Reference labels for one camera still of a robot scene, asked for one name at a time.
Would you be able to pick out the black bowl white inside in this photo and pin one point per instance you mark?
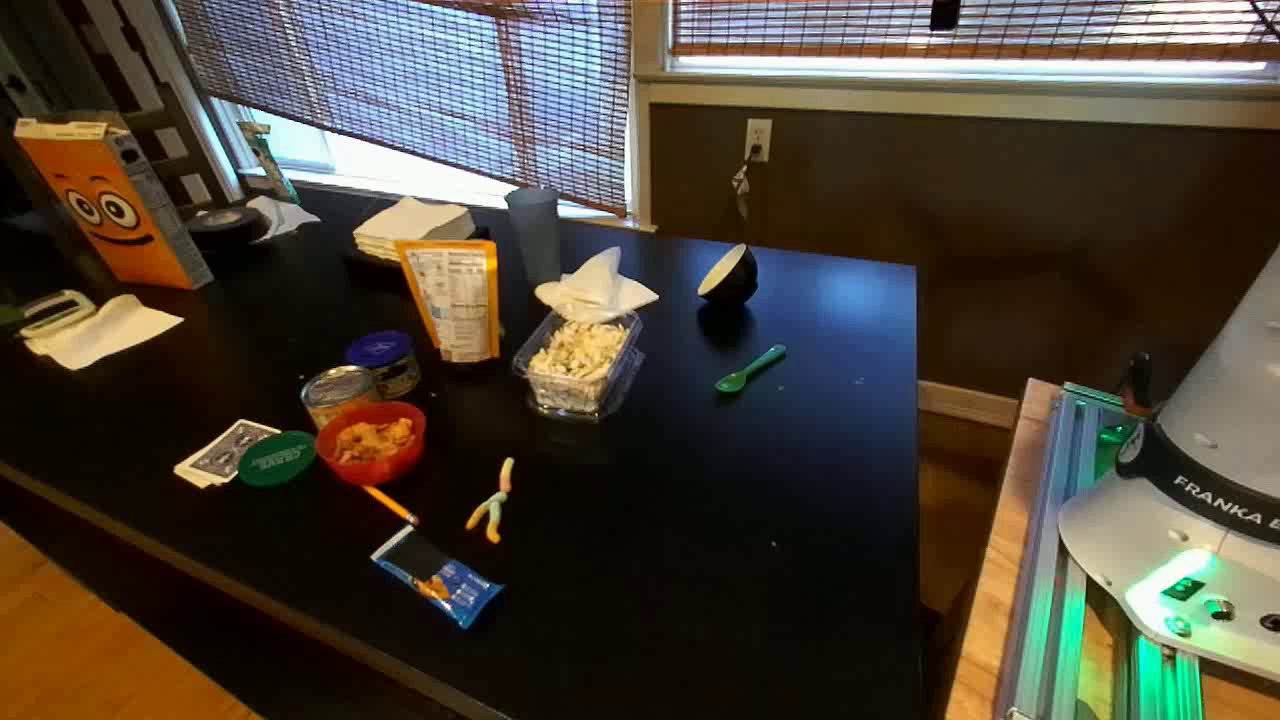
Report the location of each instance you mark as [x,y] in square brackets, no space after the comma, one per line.
[735,284]

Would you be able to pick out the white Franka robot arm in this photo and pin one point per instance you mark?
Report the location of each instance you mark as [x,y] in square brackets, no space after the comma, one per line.
[1225,401]

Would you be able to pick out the clear container with grains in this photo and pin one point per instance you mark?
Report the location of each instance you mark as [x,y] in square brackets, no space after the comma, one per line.
[578,365]

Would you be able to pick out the red bowl with snacks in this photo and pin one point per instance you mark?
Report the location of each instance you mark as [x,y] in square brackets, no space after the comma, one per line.
[403,466]

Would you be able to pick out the white crumpled tissue napkin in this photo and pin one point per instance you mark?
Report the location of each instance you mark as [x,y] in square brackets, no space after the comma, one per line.
[594,293]

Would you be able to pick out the grey plastic cup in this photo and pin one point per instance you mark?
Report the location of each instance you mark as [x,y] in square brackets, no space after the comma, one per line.
[534,234]

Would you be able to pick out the orange white food pouch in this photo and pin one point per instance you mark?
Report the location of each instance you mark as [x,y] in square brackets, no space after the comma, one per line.
[453,302]

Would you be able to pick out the wooden clothespin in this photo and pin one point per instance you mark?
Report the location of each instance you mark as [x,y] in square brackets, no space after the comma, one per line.
[495,506]

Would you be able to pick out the orange pencil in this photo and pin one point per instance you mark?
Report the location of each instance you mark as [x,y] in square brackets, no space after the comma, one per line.
[390,506]

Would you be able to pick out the blue snack bar wrapper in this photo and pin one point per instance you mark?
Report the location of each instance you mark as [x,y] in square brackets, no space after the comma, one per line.
[453,581]

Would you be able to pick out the small metal tin can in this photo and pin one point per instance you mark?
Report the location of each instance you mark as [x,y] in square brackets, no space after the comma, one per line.
[333,388]

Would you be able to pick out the wide bamboo window blind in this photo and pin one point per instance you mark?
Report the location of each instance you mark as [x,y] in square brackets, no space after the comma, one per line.
[440,82]

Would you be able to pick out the green round lid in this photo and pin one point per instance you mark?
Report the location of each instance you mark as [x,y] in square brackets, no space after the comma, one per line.
[277,456]

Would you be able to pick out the white paper sheet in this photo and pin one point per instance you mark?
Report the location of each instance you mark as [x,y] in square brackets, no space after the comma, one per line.
[280,219]

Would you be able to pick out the white printed card packet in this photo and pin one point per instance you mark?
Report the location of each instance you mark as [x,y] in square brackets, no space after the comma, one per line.
[222,453]

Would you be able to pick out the black round disc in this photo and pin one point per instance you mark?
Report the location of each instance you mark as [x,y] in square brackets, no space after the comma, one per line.
[222,221]

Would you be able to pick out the long bamboo window blind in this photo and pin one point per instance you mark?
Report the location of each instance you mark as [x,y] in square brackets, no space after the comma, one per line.
[962,35]

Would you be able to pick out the flat white paper napkin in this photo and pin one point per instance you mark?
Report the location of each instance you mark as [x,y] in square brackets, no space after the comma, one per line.
[105,330]

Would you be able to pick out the orange cereal box with face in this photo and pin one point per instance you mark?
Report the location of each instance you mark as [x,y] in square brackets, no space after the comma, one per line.
[112,200]

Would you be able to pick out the staircase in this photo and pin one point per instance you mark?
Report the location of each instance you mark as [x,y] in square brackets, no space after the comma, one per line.
[147,82]

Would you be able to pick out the grey handheld device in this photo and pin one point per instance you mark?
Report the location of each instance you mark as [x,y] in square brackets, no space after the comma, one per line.
[55,309]

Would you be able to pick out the white wall outlet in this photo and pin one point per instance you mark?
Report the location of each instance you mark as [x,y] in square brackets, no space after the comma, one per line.
[756,136]

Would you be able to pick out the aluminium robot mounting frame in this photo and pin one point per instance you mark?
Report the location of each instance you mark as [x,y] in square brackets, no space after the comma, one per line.
[1054,601]

